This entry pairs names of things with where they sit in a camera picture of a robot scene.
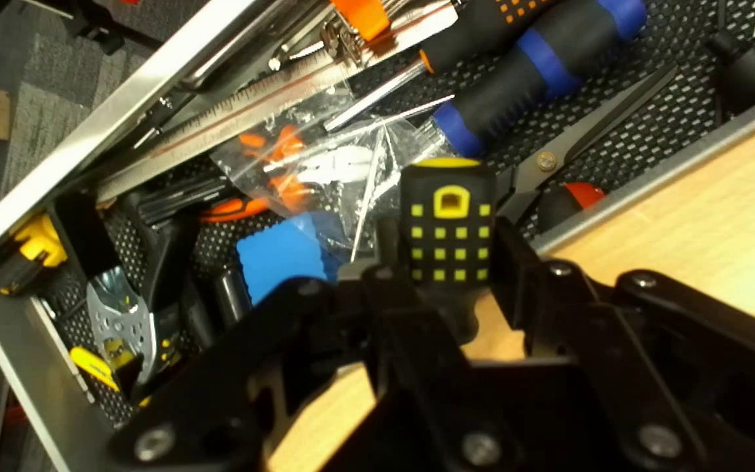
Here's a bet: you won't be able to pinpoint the blue foam block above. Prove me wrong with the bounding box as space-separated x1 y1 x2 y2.
235 211 346 307

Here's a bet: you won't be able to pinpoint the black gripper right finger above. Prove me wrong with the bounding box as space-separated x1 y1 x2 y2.
490 214 755 472

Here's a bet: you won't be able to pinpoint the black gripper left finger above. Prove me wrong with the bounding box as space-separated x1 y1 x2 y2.
107 260 401 472

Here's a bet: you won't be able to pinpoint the steel ruler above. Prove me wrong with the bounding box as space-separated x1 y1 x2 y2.
92 0 464 207

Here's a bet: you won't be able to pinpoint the orange plastic piece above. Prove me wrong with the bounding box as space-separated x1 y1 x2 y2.
329 0 398 58

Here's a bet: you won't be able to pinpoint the yellow black utility knife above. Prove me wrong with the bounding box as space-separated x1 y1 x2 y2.
68 335 184 409

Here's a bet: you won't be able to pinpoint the yellow black hand tool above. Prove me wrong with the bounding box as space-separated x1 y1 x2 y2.
0 211 75 298

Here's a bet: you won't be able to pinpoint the wood topped tool cabinet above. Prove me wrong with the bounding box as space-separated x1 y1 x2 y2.
263 80 755 472

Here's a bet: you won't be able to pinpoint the black handled pliers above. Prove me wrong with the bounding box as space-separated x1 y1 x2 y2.
121 192 224 350

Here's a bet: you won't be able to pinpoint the grey metal scissors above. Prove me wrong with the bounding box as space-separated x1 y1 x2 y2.
493 63 714 234

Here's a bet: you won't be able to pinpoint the clear plastic parts bag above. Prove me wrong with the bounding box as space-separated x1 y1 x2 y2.
210 86 454 264

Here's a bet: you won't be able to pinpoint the perforated metal bracket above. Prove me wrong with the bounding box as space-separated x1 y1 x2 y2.
85 261 160 375

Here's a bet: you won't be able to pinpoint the black cube yellow dots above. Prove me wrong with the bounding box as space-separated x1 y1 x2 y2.
397 155 502 295

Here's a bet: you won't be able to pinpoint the blue black handled screwdriver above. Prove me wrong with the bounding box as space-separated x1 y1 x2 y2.
322 0 651 163

